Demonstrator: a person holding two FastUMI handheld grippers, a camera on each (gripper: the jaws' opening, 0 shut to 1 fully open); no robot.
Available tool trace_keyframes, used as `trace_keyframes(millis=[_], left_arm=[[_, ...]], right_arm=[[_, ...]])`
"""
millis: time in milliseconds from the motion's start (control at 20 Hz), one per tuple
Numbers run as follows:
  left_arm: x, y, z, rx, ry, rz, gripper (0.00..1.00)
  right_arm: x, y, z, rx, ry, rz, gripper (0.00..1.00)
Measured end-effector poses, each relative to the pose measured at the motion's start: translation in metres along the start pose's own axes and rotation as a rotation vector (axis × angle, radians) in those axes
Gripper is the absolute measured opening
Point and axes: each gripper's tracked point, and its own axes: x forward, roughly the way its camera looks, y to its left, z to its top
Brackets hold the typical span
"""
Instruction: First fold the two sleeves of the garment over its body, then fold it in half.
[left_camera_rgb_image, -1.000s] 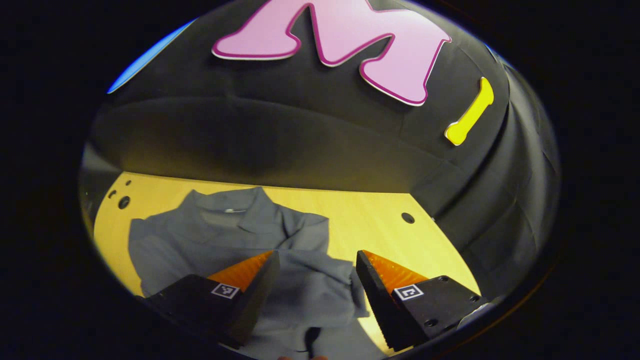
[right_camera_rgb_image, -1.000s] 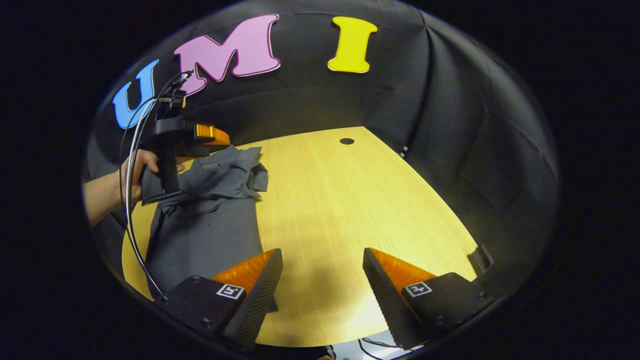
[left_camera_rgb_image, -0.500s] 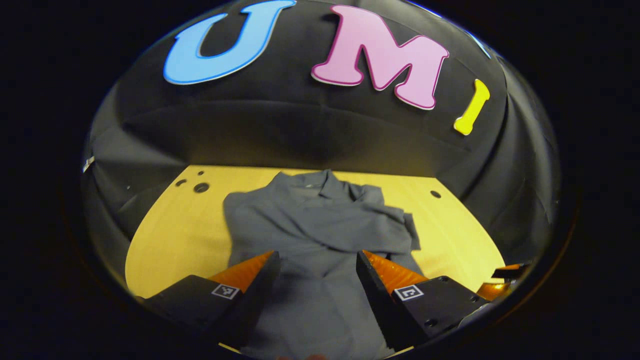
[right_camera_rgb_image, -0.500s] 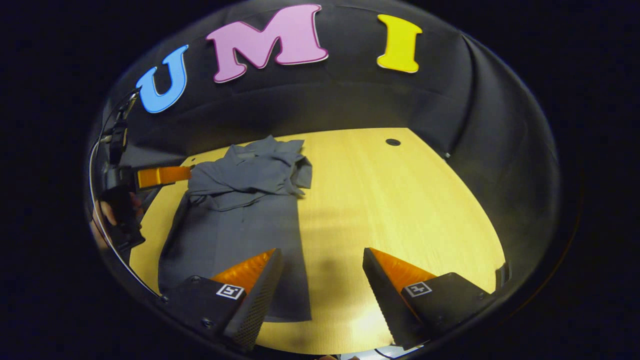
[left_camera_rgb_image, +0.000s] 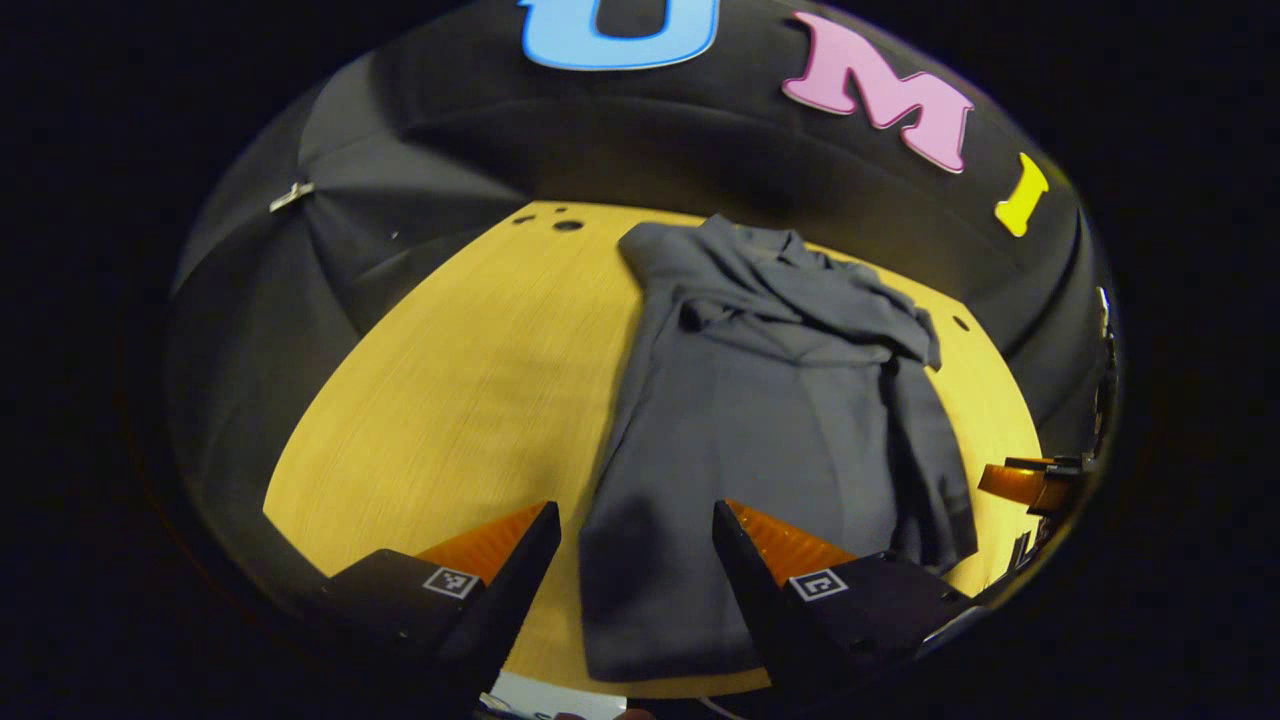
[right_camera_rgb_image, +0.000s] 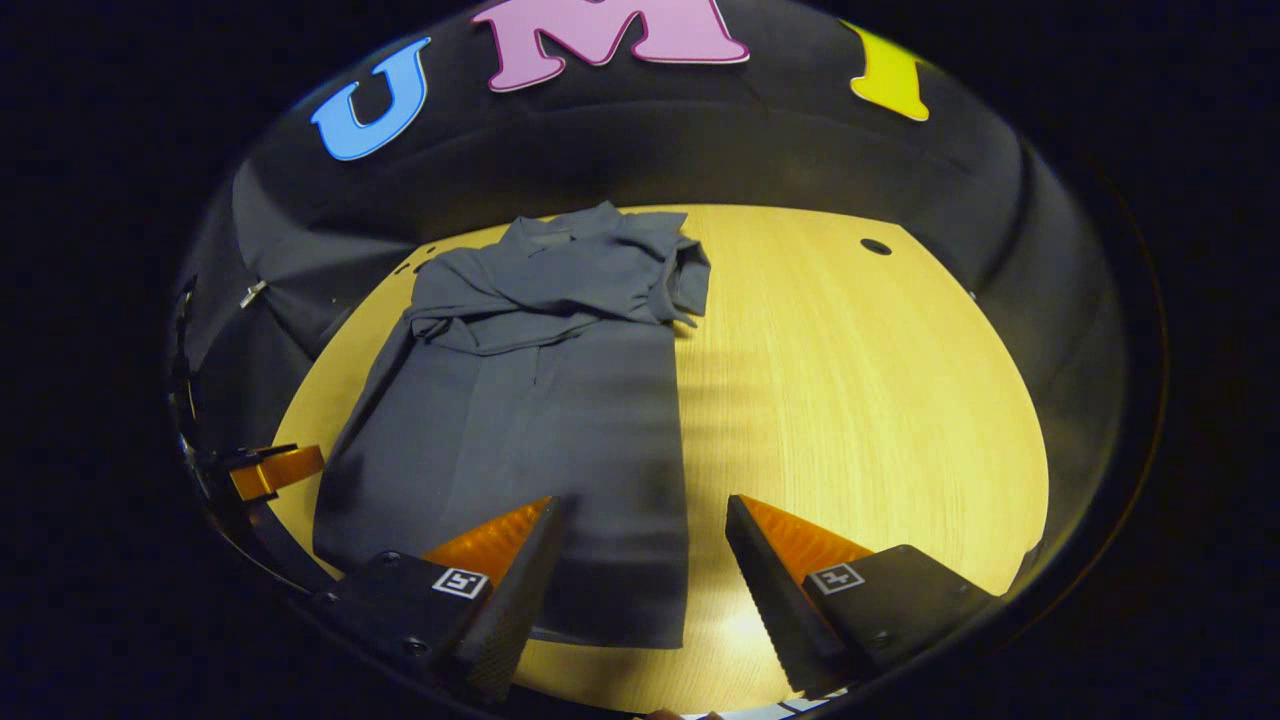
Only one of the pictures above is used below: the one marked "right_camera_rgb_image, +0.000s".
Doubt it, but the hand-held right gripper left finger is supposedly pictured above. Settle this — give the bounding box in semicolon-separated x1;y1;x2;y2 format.
300;495;573;704

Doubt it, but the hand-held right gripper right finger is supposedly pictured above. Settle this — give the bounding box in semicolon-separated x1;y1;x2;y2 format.
725;493;1001;699

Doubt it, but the grey long-sleeved shirt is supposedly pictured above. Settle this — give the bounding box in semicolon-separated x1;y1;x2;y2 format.
312;201;712;650

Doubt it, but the black backdrop cloth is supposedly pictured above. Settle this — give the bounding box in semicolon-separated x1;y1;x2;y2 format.
170;0;1131;561

